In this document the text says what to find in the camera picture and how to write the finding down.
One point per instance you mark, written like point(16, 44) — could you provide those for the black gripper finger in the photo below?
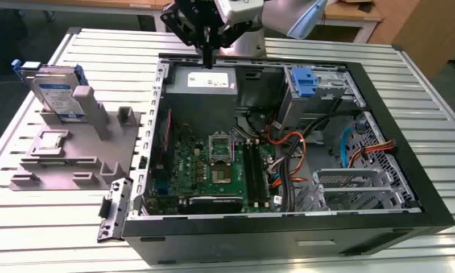
point(176, 24)
point(232, 35)

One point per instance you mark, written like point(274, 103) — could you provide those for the hard disk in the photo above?
point(56, 96)

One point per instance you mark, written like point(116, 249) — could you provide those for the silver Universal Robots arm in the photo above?
point(246, 42)

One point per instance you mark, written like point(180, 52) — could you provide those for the metal disk bay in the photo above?
point(352, 190)

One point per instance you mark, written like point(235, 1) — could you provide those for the white power supply label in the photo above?
point(208, 79)

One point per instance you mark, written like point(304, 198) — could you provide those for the blue plastic drive latch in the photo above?
point(304, 82)

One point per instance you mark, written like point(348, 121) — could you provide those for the grey power supply unit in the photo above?
point(200, 113)

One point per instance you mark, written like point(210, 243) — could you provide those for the metal optical drive cage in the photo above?
point(299, 111)

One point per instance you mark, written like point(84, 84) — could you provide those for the black RAM slot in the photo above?
point(251, 173)
point(262, 173)

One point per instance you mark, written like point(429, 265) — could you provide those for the green motherboard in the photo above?
point(190, 170)

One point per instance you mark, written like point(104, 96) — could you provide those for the CPU socket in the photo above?
point(223, 175)

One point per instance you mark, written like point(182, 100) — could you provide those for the grey parts rack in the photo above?
point(87, 153)

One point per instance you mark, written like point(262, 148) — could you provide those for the wooden cabinet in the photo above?
point(433, 28)

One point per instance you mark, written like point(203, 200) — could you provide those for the silver CPU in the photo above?
point(49, 141)

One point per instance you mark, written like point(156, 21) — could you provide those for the blue board connector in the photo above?
point(163, 189)

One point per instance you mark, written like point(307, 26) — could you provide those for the green RAM stick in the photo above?
point(60, 163)

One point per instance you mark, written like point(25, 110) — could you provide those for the black graphics card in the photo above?
point(212, 204)

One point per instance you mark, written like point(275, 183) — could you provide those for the black PC case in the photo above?
point(250, 241)

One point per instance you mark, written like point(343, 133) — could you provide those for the wooden desk white frame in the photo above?
point(348, 14)

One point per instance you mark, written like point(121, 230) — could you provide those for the grey metal card bracket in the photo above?
point(115, 204)

